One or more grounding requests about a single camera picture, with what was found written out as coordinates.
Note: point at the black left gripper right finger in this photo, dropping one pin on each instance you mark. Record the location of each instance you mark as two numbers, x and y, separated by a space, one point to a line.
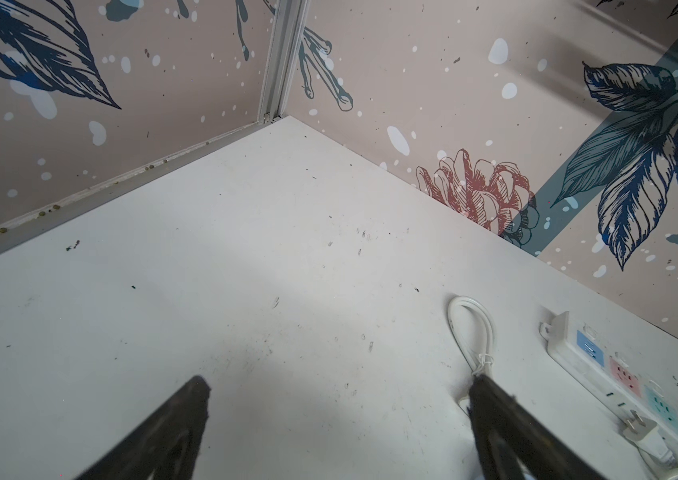
512 444

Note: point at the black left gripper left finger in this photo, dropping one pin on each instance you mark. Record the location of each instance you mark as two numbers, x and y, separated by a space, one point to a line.
164 446

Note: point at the white long power strip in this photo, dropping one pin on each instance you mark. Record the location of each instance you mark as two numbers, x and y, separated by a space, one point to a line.
634 375

